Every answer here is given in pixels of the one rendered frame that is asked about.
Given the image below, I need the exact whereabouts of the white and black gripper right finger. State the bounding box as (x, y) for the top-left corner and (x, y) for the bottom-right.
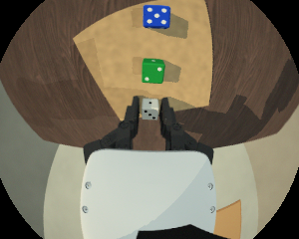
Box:
(159, 98), (214, 165)

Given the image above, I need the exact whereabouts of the white die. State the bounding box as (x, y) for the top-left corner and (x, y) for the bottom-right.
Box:
(142, 99), (159, 120)

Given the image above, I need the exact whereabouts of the blue die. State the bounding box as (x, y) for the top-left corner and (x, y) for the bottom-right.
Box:
(144, 5), (170, 29)

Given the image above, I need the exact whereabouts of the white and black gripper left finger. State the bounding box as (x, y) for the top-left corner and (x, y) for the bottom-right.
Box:
(83, 96), (140, 165)

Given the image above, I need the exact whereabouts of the tan mat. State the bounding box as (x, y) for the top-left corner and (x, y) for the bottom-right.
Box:
(73, 0), (212, 121)

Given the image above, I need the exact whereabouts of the green die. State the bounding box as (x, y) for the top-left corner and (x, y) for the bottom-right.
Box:
(142, 58), (165, 84)

